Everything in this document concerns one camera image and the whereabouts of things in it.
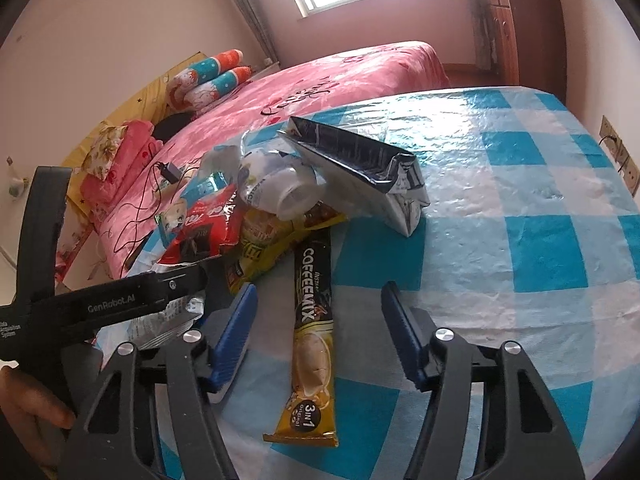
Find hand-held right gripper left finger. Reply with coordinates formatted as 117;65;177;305
60;282;261;480

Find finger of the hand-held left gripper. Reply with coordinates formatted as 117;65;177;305
147;255;236;326

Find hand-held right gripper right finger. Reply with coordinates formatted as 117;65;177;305
380;282;586;480

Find silver foil packet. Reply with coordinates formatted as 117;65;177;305
125;292;206;351

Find teal cartoon snack packet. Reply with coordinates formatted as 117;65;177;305
155;170;231;248

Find red snack bag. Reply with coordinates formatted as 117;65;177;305
157;182;251;266

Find yellow black coffee sachet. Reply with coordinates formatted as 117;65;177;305
262;227;341;448

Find yellow snack packet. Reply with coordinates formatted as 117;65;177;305
225;200;348;296

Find clear plastic bottle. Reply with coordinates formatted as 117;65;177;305
237;132;326;221

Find black silver foil snack bag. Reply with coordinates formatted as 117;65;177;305
277;116;431;237

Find person's left hand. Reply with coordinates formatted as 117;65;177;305
0;364;77;468

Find black phone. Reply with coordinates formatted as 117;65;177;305
122;235;153;268

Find floral pillow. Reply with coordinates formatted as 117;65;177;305
90;122;128;181

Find folded pink blanket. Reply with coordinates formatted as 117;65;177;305
80;120;166;221

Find dark cloth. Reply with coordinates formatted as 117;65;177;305
150;112;193;141

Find yellow headboard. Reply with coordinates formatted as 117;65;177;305
60;51;208;211

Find blue white checked tablecloth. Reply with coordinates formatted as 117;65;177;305
95;85;640;480

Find cartoon print bolster pillow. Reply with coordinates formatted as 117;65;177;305
182;66;253;116
167;49;246;106

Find pink printed bed blanket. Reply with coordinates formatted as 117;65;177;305
95;40;451;281

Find grey curtain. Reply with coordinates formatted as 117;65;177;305
215;0;278;63

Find wooden cabinet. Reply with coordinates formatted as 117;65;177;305
470;0;568;101

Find black charging cable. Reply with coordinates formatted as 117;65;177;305
112;160;201;256

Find wall socket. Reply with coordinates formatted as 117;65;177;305
599;115;640;186

